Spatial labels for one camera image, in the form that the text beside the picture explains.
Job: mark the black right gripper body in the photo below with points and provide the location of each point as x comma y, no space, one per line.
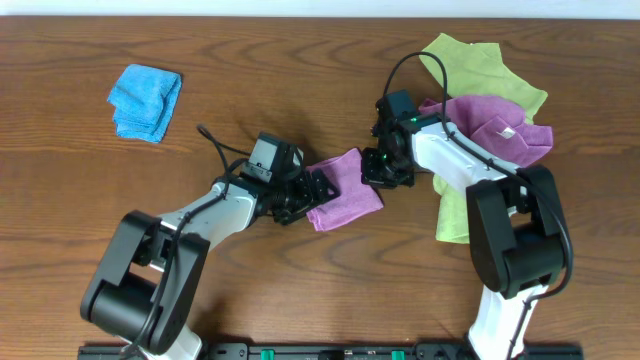
382,167

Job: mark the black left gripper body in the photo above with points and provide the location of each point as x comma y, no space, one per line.
310,193

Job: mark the purple microfiber cloth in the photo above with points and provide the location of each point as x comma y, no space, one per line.
355,200

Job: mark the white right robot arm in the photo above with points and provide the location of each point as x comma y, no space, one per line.
519,243

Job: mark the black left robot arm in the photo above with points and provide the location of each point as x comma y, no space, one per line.
145,283

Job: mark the lower green cloth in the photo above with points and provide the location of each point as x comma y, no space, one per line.
452,223

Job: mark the green cloth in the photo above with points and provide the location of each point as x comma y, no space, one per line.
478,69
452,223

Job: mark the crumpled purple cloth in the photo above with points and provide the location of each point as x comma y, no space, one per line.
498,125

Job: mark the upper green cloth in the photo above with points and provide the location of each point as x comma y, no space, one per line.
478,69

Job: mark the folded blue cloth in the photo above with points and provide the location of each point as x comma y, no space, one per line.
144,99

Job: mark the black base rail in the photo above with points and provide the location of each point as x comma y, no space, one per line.
421,351

